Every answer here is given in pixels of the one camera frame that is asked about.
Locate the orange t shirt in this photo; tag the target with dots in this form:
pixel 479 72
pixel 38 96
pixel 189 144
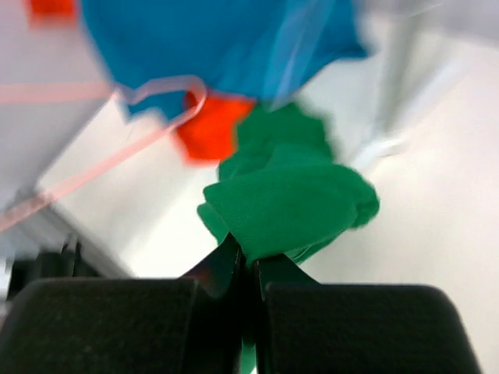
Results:
pixel 210 136

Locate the pink wire hanger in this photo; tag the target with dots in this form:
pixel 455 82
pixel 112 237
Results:
pixel 103 145

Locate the white clothes rack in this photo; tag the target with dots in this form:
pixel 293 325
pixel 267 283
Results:
pixel 421 55

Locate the blue t shirt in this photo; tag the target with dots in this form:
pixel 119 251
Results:
pixel 227 44

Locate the green t shirt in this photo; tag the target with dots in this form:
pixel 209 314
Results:
pixel 281 194

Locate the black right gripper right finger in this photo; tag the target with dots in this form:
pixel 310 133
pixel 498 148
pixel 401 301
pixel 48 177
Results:
pixel 308 327

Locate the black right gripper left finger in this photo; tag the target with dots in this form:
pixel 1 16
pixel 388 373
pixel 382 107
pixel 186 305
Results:
pixel 64 317

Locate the light blue wire hanger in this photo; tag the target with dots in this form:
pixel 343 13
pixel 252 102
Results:
pixel 295 42

